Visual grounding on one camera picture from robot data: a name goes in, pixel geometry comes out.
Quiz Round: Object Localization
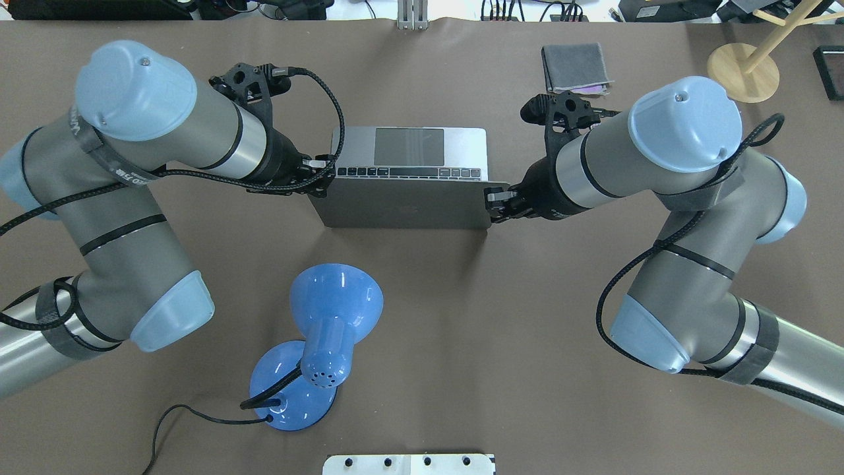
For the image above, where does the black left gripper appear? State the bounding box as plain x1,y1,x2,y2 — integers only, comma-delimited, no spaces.
247,129,336,198

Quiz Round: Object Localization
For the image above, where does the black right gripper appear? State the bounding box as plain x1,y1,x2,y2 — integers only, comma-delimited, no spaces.
483,157,587,220

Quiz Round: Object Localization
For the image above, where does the silver grey laptop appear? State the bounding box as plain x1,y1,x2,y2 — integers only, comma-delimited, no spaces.
310,126,508,230

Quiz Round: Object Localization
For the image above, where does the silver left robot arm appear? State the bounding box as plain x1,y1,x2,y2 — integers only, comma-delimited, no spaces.
2,40,336,397

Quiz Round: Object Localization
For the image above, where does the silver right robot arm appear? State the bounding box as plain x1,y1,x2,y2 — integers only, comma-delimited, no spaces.
483,76,842,429

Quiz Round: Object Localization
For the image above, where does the folded grey cloth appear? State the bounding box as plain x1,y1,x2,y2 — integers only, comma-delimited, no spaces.
541,42,612,94

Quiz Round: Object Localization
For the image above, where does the blue desk lamp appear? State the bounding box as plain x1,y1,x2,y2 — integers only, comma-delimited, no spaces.
240,263,384,431

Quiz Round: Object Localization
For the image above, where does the wooden mug tree stand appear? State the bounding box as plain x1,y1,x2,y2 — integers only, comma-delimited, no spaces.
706,1,843,104

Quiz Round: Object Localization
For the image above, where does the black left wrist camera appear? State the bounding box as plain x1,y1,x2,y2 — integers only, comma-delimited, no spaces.
208,63,291,106

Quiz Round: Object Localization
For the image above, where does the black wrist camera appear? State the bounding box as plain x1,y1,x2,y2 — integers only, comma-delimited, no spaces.
208,63,291,106
520,91,620,131

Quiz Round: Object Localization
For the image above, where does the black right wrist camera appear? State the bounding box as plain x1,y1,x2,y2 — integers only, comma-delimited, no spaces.
520,91,620,131

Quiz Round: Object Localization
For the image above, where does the aluminium frame post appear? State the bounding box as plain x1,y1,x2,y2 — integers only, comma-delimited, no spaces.
397,0,430,31

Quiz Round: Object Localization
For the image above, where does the black lamp power cord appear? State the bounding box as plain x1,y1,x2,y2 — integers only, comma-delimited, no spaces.
141,404,274,475

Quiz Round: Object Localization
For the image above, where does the black right camera cable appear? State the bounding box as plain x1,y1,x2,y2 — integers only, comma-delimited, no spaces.
595,113,844,418

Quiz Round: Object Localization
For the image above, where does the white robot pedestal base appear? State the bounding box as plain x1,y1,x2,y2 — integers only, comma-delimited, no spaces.
322,453,498,474

